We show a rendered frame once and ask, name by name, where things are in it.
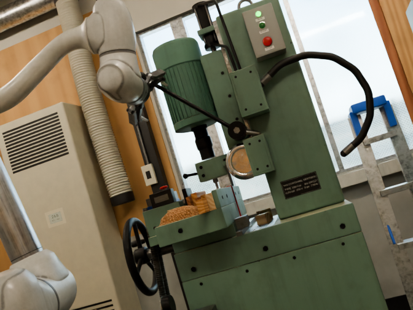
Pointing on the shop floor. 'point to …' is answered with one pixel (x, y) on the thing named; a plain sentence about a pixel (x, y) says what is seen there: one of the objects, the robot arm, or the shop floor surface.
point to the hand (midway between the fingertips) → (153, 101)
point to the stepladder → (399, 251)
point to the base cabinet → (296, 281)
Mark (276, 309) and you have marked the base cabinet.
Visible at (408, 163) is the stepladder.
